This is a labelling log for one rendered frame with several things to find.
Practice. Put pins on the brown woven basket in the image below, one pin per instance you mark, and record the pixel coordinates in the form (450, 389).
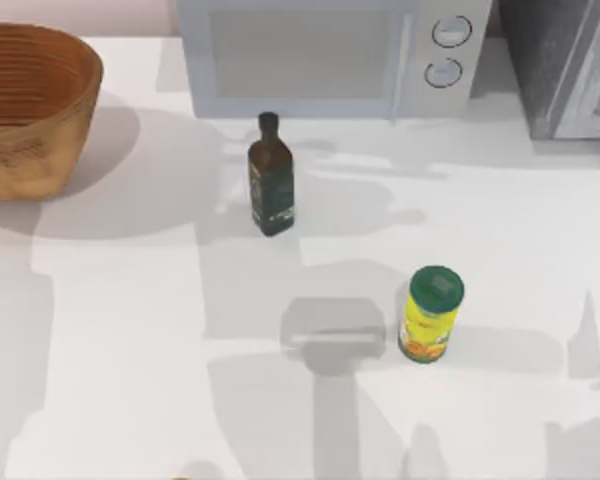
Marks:
(27, 115)

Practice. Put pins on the grey cabinet with dark inside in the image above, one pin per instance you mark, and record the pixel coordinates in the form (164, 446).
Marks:
(565, 65)

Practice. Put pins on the dark green glass bottle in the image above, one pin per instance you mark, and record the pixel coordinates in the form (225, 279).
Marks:
(272, 182)

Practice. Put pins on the microwave knob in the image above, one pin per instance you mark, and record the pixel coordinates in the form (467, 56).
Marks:
(452, 31)
(443, 73)

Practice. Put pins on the pale microwave oven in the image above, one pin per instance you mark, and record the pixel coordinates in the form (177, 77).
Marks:
(325, 55)

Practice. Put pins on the yellow can with green lid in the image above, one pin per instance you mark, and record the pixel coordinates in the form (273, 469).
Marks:
(430, 315)

